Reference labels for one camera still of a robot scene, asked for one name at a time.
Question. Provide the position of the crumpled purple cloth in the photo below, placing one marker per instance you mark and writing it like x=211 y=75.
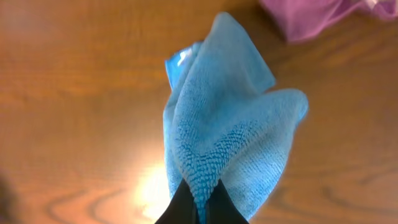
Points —
x=300 y=20

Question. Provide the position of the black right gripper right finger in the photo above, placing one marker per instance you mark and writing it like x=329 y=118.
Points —
x=220 y=209

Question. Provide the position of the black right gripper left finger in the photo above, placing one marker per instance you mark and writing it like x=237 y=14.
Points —
x=182 y=208

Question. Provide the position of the blue microfiber cloth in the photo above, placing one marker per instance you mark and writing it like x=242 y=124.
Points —
x=223 y=121

